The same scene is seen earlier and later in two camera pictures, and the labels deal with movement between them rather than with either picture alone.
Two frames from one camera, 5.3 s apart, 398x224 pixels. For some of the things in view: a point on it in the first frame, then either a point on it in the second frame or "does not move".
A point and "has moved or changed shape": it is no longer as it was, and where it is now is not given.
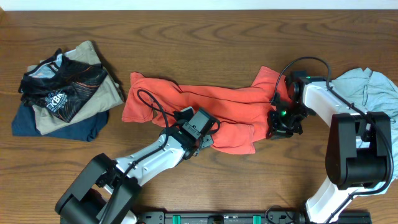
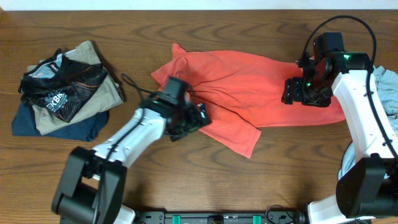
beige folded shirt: (108, 94) does not move
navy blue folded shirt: (23, 124) does not move
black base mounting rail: (249, 218) does not move
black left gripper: (207, 140) -> (194, 116)
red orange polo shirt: (240, 112) has moved or changed shape
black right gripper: (280, 131) -> (288, 91)
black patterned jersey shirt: (62, 86) does not move
